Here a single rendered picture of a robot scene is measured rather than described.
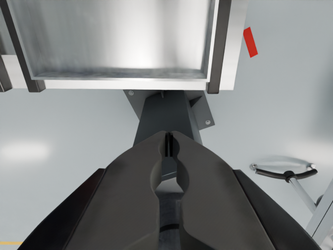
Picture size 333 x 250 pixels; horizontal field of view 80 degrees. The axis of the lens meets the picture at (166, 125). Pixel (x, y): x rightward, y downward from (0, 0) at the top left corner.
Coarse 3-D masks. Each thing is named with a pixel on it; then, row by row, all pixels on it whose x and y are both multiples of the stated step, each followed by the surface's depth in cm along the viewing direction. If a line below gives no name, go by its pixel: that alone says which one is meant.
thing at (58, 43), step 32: (32, 0) 27; (64, 0) 27; (96, 0) 27; (128, 0) 27; (160, 0) 27; (192, 0) 27; (32, 32) 29; (64, 32) 29; (96, 32) 29; (128, 32) 29; (160, 32) 29; (192, 32) 29; (32, 64) 29; (64, 64) 31; (96, 64) 31; (128, 64) 31; (160, 64) 31; (192, 64) 31
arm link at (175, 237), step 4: (164, 232) 50; (168, 232) 49; (172, 232) 49; (176, 232) 49; (160, 236) 50; (164, 236) 49; (168, 236) 48; (172, 236) 48; (176, 236) 48; (160, 240) 47; (164, 240) 48; (168, 240) 47; (172, 240) 47; (176, 240) 47; (160, 244) 46; (164, 244) 46; (168, 244) 46; (172, 244) 46; (176, 244) 46; (160, 248) 44; (164, 248) 45; (168, 248) 45; (172, 248) 45; (176, 248) 45; (180, 248) 46
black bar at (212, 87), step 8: (224, 0) 26; (224, 8) 26; (224, 16) 27; (216, 24) 27; (224, 24) 27; (216, 32) 27; (224, 32) 27; (216, 40) 28; (224, 40) 28; (216, 48) 28; (224, 48) 29; (216, 56) 29; (216, 64) 30; (216, 72) 30; (216, 80) 31; (208, 88) 31; (216, 88) 31
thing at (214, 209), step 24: (192, 144) 11; (192, 168) 9; (216, 168) 9; (192, 192) 8; (216, 192) 8; (240, 192) 8; (192, 216) 7; (216, 216) 7; (240, 216) 7; (192, 240) 6; (216, 240) 6; (240, 240) 6; (264, 240) 6
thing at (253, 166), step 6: (252, 168) 153; (312, 168) 151; (258, 174) 148; (264, 174) 145; (270, 174) 144; (276, 174) 143; (282, 174) 143; (288, 174) 141; (294, 174) 141; (300, 174) 143; (306, 174) 144; (312, 174) 145
